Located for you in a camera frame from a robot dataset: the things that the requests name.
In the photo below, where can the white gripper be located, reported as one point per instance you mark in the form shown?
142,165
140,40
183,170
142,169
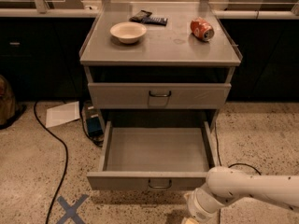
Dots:
198,209

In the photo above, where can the grey drawer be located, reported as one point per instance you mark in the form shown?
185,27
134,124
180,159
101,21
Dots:
159,95
134,158

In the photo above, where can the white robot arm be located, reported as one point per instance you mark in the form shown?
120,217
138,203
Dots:
225,186

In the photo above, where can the grey metal drawer cabinet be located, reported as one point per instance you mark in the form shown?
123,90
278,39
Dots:
165,54

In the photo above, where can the blue tape cross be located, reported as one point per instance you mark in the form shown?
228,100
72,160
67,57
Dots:
70,211

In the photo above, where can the white paper sheet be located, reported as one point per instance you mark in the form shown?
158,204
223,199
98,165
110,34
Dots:
62,114

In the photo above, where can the orange soda can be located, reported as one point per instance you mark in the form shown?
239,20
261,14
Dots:
202,29

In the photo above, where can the white ceramic bowl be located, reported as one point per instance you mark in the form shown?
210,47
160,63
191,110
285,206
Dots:
128,32

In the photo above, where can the blue snack packet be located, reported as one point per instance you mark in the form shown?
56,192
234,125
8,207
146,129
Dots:
155,21

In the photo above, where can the dark snack bag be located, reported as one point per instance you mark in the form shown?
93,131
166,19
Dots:
141,16

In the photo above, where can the brown bag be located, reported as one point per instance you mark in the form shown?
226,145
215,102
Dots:
10,109

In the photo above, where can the dark counter cabinets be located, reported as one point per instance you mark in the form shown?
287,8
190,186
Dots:
40,57

